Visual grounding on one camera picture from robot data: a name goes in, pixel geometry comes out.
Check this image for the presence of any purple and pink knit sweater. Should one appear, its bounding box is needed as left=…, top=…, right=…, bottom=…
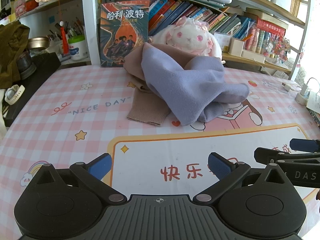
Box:
left=124, top=43, right=249, bottom=126

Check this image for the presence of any white charger plug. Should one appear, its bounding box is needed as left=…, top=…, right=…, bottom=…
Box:
left=295, top=77, right=319, bottom=106

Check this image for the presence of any pink checkered cartoon table mat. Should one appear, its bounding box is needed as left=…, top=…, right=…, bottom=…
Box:
left=1, top=66, right=319, bottom=239

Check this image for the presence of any white smart watch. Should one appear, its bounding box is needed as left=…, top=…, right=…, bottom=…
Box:
left=5, top=85, right=25, bottom=105

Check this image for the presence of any white small storage box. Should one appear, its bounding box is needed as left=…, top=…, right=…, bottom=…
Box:
left=228, top=37, right=245, bottom=57

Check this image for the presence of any white green-lid jar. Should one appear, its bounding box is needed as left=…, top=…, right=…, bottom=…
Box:
left=68, top=35, right=88, bottom=61

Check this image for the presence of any red box on shelf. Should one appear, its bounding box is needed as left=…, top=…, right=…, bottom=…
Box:
left=256, top=18, right=286, bottom=37

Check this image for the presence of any red tassel ornament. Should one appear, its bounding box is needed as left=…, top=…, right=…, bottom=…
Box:
left=55, top=0, right=70, bottom=55

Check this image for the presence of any metal bowl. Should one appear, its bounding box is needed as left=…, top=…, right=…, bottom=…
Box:
left=27, top=37, right=50, bottom=50

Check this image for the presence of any white pink plush bunny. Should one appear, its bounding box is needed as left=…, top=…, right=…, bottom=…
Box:
left=151, top=16, right=222, bottom=59

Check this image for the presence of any white wooden bookshelf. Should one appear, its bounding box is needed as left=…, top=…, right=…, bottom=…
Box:
left=0, top=0, right=313, bottom=81

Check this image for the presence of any Harry Potter book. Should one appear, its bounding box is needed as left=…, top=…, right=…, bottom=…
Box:
left=99, top=0, right=150, bottom=67

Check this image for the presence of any olive brown jacket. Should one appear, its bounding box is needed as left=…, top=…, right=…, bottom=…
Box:
left=0, top=21, right=30, bottom=89

